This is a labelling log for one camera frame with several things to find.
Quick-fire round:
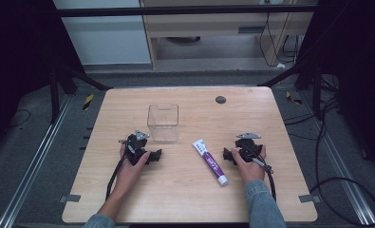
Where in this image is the black metal frame bar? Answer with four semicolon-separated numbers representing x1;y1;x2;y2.
55;4;318;18

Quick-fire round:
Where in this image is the right hand-held gripper cable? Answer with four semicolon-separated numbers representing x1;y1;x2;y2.
242;144;277;203

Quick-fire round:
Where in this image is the person's left hand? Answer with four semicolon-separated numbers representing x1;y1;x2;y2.
114;144;152;192

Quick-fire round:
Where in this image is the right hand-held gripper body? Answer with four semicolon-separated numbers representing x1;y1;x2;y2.
234;132;265;164

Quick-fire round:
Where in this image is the black hanging desk cable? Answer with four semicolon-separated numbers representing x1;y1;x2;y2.
258;3;303;68

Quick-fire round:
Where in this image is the person's right hand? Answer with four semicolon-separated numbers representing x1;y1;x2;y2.
231;144;269;185

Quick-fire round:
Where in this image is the hand-held gripper cable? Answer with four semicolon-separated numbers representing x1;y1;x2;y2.
105;139;136;201
242;144;277;203

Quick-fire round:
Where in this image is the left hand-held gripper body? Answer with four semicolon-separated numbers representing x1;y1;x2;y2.
119;128;155;166

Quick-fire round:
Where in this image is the aluminium floor rail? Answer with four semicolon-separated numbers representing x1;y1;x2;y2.
0;94;73;228
300;91;375;228

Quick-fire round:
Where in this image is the grey metal table bracket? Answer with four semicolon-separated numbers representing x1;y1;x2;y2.
298;194;322;204
59;194;82;203

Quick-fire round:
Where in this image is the white and purple toothpaste tube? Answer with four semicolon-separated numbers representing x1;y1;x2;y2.
191;138;230;187

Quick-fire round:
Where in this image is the light wooden desk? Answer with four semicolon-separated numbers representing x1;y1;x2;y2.
139;0;319;70

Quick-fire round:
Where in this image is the black metal stand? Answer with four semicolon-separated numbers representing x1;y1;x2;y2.
257;60;324;122
47;60;113;125

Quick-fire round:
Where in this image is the black floor cable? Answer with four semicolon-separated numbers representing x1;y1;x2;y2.
283;74;375;228

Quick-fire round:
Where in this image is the white cabinet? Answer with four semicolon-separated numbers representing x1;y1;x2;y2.
52;0;153;67

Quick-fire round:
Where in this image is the black and yellow tape strip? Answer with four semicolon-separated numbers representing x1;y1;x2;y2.
82;93;95;111
285;90;303;106

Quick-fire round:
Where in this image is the left hand-held gripper cable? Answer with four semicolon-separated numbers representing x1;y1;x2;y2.
105;139;136;201

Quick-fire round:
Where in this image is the clear plastic box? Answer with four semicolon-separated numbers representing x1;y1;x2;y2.
146;104;180;143

